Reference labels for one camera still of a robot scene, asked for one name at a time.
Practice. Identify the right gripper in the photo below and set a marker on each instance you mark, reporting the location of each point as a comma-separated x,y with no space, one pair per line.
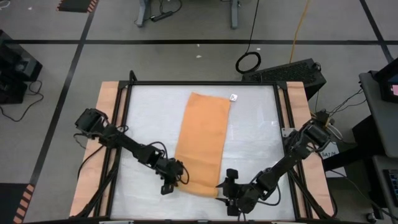
244,197

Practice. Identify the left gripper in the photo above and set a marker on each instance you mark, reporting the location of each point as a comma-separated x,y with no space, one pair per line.
169,171

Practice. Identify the orange waffle-weave towel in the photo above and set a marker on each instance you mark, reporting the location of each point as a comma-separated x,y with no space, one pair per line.
202,140

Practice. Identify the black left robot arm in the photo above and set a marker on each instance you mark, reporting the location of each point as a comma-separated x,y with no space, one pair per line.
130,146

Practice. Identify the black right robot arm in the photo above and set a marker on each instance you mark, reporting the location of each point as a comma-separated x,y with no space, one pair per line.
295,152

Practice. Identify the silver mounting plate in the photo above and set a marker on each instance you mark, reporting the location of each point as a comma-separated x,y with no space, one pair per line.
287,132

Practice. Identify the white paper label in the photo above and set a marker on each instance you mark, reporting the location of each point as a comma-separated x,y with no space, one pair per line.
330,154

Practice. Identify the black power adapter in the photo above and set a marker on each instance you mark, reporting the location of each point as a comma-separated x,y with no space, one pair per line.
322,117

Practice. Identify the black computer case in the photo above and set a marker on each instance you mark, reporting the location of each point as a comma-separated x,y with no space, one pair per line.
286,73

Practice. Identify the black orange-striped floor mat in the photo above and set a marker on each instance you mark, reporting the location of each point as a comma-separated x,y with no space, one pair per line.
12,202
74,5

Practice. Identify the black keyboard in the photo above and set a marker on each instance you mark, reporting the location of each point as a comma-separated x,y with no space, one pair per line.
392,186

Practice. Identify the grey side desk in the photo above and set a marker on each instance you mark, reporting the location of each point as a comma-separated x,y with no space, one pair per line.
379,118

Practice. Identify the black power strip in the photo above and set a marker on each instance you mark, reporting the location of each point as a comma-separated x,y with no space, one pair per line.
161,16

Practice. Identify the grey desk leg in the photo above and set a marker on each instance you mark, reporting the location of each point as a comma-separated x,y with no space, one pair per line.
143,12
235,14

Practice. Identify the black floor equipment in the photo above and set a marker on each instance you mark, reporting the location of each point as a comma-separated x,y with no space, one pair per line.
15,65

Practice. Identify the black screen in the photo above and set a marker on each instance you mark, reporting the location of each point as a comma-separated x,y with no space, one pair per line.
390,84

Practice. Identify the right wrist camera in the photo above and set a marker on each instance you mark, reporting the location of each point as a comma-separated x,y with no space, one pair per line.
232,174

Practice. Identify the black table frame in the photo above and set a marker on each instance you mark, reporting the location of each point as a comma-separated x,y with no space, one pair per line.
186,83

